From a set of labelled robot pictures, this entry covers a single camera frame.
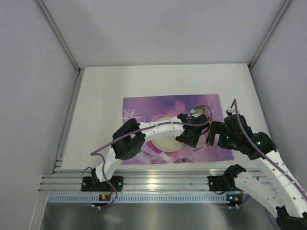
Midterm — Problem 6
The cream round plate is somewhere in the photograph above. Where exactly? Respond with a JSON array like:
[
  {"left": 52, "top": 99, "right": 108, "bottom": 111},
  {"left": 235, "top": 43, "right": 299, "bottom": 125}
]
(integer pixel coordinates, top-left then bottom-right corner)
[{"left": 150, "top": 116, "right": 184, "bottom": 153}]

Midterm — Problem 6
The small speckled glass cup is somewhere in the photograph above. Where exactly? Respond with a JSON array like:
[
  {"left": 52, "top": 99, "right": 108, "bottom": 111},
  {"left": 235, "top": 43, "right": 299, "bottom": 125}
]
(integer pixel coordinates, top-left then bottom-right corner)
[{"left": 194, "top": 105, "right": 207, "bottom": 115}]

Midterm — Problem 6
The purple Elsa placemat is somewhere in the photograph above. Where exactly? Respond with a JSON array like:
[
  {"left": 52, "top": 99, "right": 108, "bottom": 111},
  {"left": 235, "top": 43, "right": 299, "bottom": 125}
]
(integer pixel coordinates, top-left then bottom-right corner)
[{"left": 122, "top": 94, "right": 234, "bottom": 165}]

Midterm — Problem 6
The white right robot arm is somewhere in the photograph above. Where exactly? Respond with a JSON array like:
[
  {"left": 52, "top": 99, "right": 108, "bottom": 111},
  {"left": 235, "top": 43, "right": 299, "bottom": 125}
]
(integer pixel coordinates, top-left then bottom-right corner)
[{"left": 206, "top": 114, "right": 307, "bottom": 230}]

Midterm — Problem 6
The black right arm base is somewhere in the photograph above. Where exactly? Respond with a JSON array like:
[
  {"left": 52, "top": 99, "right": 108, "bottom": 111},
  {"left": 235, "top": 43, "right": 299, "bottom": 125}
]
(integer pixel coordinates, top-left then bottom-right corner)
[{"left": 208, "top": 175, "right": 238, "bottom": 195}]

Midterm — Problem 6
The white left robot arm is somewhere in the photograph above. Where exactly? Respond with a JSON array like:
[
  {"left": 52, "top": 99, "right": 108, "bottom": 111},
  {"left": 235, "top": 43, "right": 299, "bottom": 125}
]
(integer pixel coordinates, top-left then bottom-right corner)
[{"left": 91, "top": 114, "right": 210, "bottom": 186}]

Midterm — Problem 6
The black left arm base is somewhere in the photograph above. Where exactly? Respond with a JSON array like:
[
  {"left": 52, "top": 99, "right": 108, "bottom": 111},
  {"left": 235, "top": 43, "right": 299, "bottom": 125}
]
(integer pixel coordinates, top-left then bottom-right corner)
[{"left": 81, "top": 176, "right": 123, "bottom": 192}]

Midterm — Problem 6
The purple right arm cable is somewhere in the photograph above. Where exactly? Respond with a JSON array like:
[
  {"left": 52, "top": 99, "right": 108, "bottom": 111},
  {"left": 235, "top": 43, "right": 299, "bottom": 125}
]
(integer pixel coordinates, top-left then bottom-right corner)
[{"left": 227, "top": 98, "right": 307, "bottom": 195}]

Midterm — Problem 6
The aluminium corner post left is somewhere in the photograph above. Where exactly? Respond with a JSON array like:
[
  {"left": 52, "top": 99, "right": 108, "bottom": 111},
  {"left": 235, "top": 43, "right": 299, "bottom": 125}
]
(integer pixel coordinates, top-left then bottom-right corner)
[{"left": 35, "top": 0, "right": 82, "bottom": 75}]

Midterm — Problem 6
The aluminium corner post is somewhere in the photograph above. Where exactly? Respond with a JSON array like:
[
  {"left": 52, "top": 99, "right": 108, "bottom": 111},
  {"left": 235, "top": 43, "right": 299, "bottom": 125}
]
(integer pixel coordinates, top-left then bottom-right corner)
[
  {"left": 35, "top": 0, "right": 82, "bottom": 75},
  {"left": 248, "top": 0, "right": 293, "bottom": 70}
]

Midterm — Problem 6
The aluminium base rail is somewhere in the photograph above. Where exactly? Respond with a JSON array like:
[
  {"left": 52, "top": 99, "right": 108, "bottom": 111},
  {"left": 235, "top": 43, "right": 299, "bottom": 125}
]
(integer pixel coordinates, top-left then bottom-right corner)
[{"left": 38, "top": 169, "right": 283, "bottom": 194}]

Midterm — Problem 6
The aluminium corner post right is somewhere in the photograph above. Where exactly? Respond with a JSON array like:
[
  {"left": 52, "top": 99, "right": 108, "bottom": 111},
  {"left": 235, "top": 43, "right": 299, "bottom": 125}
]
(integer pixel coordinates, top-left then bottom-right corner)
[{"left": 248, "top": 0, "right": 293, "bottom": 70}]

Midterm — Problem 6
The white slotted cable duct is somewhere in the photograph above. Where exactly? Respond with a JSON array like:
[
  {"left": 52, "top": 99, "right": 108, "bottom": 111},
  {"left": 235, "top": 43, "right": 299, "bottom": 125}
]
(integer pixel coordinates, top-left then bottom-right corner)
[{"left": 48, "top": 194, "right": 241, "bottom": 204}]

